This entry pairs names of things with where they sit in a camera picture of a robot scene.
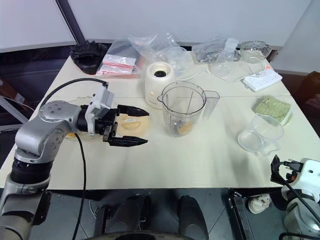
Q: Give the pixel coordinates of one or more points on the clear bag with dark contents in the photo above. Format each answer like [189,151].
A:
[210,51]

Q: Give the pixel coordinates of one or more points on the small clear bottle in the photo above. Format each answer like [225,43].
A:
[230,46]

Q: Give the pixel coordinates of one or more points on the dark slanted pole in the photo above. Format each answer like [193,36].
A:
[73,22]

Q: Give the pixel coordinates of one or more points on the green cloth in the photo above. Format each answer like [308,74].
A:
[273,108]

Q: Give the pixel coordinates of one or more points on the clear blender jar lid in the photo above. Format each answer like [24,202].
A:
[260,135]

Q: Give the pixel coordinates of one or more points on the crumpled clear plastic bag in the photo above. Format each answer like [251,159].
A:
[150,46]

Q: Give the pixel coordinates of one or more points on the clear glass bowl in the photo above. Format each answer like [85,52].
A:
[253,51]

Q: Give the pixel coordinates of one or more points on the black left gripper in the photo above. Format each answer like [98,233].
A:
[107,125]

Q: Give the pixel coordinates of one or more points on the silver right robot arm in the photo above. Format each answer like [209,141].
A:
[300,215]

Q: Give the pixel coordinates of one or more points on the black plastic holder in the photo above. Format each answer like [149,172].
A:
[86,56]

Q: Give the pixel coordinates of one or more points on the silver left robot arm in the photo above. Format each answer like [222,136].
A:
[37,130]

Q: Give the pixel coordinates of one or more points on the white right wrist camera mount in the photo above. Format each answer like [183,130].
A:
[311,175]

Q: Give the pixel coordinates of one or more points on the black metal frame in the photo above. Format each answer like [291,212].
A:
[236,215]

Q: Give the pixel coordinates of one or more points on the small orange fruit piece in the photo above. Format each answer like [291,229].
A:
[71,135]

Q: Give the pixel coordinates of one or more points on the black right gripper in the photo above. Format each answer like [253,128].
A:
[292,172]

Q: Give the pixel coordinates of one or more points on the white blender base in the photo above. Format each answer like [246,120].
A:
[155,87]

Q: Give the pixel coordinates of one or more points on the white shoe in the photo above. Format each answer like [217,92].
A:
[258,203]

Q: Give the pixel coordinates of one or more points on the beige plate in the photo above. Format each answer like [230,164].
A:
[140,125]

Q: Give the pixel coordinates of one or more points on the clear blender jar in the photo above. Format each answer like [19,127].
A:
[182,110]

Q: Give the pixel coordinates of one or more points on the clear plastic measuring cup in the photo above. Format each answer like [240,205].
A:
[178,60]

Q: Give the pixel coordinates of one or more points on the orange segments inside jar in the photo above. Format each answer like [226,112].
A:
[186,129]

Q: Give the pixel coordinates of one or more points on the zip bag with red-white packs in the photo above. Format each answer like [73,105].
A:
[117,63]

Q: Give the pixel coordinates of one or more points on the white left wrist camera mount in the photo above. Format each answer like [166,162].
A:
[100,105]

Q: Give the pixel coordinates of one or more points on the white power strip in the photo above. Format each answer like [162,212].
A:
[262,80]

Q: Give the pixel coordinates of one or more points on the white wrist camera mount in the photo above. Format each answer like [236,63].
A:
[100,105]
[311,175]

